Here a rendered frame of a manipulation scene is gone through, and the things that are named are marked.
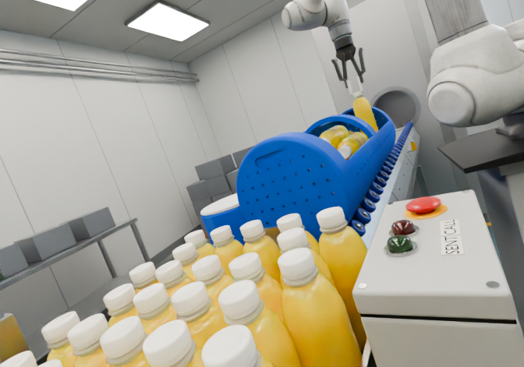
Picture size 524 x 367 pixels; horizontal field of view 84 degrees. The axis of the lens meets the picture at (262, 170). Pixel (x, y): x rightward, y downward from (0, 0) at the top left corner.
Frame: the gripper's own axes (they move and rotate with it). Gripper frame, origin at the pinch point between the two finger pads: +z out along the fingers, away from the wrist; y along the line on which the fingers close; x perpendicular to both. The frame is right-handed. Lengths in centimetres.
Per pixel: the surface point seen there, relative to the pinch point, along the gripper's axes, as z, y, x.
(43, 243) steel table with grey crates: 38, 270, 27
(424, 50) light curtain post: -10, -29, -64
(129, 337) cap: 24, 4, 119
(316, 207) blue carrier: 27, 0, 76
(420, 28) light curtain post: -22, -29, -64
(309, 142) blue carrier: 13, -2, 75
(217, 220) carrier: 34, 53, 50
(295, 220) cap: 23, -4, 94
